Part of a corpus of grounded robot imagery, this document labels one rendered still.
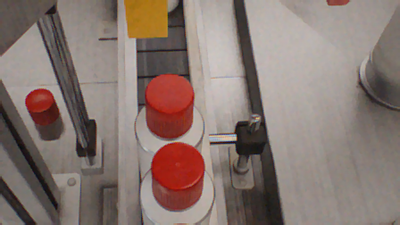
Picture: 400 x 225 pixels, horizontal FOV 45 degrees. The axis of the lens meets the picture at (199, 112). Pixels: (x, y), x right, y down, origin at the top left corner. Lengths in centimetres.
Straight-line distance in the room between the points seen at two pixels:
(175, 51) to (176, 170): 32
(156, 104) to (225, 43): 37
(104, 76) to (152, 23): 29
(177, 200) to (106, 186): 27
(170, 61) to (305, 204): 23
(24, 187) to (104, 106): 21
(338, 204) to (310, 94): 14
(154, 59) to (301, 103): 18
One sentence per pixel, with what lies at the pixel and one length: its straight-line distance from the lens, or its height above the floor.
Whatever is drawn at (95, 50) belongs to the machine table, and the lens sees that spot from 67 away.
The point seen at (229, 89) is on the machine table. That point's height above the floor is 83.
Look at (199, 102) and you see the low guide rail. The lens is 52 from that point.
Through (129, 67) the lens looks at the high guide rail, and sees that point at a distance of 48.
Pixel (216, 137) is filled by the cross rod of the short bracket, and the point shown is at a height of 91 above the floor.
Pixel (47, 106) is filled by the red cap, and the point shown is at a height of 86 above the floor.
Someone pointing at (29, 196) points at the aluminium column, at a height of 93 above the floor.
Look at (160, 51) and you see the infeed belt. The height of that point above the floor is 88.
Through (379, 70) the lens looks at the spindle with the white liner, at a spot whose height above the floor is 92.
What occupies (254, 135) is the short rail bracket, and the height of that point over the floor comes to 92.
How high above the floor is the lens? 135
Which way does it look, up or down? 59 degrees down
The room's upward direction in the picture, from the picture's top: 6 degrees clockwise
